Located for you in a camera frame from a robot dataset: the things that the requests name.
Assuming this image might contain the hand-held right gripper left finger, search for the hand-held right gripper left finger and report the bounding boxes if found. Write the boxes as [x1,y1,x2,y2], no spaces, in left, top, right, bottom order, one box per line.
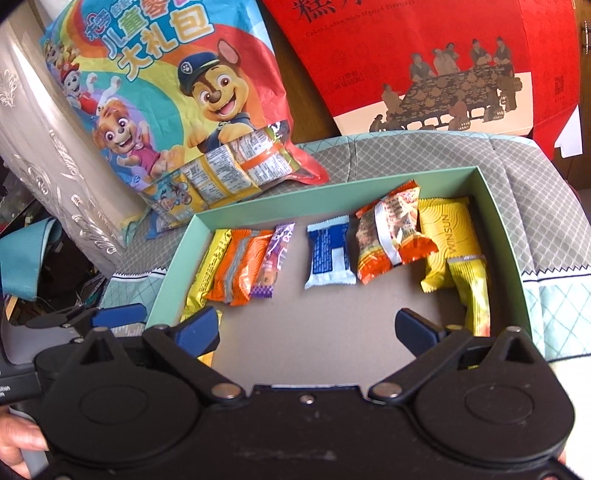
[69,306,247,402]

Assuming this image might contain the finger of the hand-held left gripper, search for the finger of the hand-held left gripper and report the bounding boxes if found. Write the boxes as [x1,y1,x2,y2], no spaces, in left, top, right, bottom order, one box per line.
[25,302,147,331]

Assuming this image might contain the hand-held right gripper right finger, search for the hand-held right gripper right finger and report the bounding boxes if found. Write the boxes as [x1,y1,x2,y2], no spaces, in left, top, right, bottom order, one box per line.
[368,308,544,401]

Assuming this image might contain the long yellow snack packet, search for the long yellow snack packet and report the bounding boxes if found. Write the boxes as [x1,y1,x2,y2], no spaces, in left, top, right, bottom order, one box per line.
[446,255,491,339]
[181,229,233,325]

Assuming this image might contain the green cardboard box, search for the green cardboard box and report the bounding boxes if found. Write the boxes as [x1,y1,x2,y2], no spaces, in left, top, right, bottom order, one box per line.
[143,165,546,384]

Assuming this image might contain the orange noodle snack packet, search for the orange noodle snack packet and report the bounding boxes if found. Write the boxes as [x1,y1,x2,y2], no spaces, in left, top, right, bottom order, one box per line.
[355,180,439,285]

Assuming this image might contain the purple snack packet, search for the purple snack packet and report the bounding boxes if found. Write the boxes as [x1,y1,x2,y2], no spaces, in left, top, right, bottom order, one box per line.
[250,223,296,300]

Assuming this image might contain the large yellow snack packet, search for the large yellow snack packet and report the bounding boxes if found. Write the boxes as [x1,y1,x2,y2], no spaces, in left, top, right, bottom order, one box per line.
[418,196,486,294]

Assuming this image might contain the blue white snack packet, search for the blue white snack packet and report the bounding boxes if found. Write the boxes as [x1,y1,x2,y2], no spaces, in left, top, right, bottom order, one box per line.
[305,216,358,291]

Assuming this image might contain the person's left hand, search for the person's left hand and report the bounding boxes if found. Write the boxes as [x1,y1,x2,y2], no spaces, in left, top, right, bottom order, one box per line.
[0,408,51,479]

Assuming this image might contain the small blue packet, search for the small blue packet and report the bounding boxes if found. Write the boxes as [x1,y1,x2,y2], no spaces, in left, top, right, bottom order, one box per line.
[146,210,186,241]

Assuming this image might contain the embroidered beige curtain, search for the embroidered beige curtain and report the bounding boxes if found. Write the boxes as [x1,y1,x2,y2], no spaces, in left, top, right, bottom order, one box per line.
[0,28,139,278]

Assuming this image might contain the cartoon dog snack bag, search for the cartoon dog snack bag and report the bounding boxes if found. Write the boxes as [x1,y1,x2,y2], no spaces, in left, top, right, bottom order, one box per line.
[39,0,331,232]

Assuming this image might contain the red gift box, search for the red gift box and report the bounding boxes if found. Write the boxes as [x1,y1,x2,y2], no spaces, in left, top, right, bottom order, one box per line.
[261,0,583,161]

